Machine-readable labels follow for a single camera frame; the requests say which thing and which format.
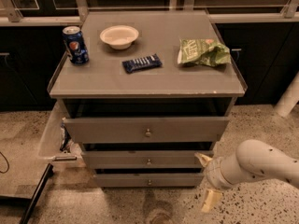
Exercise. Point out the grey drawer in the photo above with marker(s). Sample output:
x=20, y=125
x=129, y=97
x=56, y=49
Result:
x=146, y=130
x=141, y=159
x=148, y=180

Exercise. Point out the grey bottom drawer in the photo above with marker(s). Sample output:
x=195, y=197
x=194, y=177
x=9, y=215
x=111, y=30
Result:
x=148, y=180

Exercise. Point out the green chip bag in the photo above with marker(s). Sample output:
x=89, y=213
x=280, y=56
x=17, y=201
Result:
x=207, y=52

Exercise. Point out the grey drawer cabinet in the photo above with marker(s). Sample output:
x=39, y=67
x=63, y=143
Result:
x=103, y=89

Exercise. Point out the grey top drawer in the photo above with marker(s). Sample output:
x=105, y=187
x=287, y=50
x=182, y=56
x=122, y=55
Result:
x=146, y=130

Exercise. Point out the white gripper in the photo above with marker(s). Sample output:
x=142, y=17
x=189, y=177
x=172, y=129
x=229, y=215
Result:
x=214, y=173

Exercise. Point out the black metal bar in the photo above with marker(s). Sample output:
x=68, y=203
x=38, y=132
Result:
x=37, y=193

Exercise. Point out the grey middle drawer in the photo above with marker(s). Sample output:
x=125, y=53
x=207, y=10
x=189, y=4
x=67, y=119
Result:
x=141, y=159

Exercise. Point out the blue pepsi can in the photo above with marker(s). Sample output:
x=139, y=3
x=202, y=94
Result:
x=75, y=45

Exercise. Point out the dark blue candy bar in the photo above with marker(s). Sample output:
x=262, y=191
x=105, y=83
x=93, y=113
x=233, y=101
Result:
x=143, y=63

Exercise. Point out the white paper bowl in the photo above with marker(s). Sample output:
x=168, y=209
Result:
x=119, y=36

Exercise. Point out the white cylindrical post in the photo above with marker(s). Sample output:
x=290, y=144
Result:
x=289, y=99

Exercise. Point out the clear plastic bin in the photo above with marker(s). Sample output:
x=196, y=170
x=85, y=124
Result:
x=52, y=140

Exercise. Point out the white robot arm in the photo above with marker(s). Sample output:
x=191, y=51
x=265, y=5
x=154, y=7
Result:
x=252, y=161

